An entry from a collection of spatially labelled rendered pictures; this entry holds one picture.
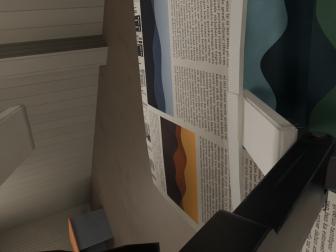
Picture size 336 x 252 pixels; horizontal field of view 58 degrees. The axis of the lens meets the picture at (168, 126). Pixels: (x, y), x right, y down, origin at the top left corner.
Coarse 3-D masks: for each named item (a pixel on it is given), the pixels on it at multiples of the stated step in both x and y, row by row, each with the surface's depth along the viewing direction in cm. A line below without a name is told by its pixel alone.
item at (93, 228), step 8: (80, 216) 624; (88, 216) 627; (96, 216) 631; (104, 216) 635; (72, 224) 611; (80, 224) 614; (88, 224) 618; (96, 224) 622; (104, 224) 625; (72, 232) 600; (80, 232) 605; (88, 232) 609; (96, 232) 612; (104, 232) 616; (72, 240) 642; (80, 240) 596; (88, 240) 600; (96, 240) 603; (72, 248) 698; (80, 248) 588; (88, 248) 709; (96, 248) 713; (104, 248) 717
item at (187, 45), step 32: (160, 0) 26; (192, 0) 22; (160, 32) 27; (192, 32) 22; (160, 64) 28; (192, 64) 23; (160, 96) 30; (192, 96) 24; (160, 128) 31; (192, 128) 26; (160, 160) 33; (192, 160) 27; (160, 192) 36; (192, 192) 28; (192, 224) 29
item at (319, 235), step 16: (320, 0) 13; (320, 16) 13; (320, 32) 14; (320, 48) 14; (320, 64) 14; (320, 80) 14; (320, 96) 14; (320, 112) 14; (320, 128) 15; (320, 224) 16; (320, 240) 16
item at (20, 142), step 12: (12, 108) 17; (24, 108) 18; (0, 120) 16; (12, 120) 17; (24, 120) 18; (0, 132) 15; (12, 132) 17; (24, 132) 18; (0, 144) 15; (12, 144) 16; (24, 144) 18; (0, 156) 15; (12, 156) 16; (24, 156) 18; (0, 168) 15; (12, 168) 16; (0, 180) 15
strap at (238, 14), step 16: (240, 0) 15; (240, 16) 15; (240, 32) 16; (240, 48) 16; (240, 64) 16; (240, 80) 16; (240, 96) 17; (240, 112) 17; (240, 128) 17; (240, 144) 18; (240, 160) 18; (240, 176) 18; (240, 192) 19
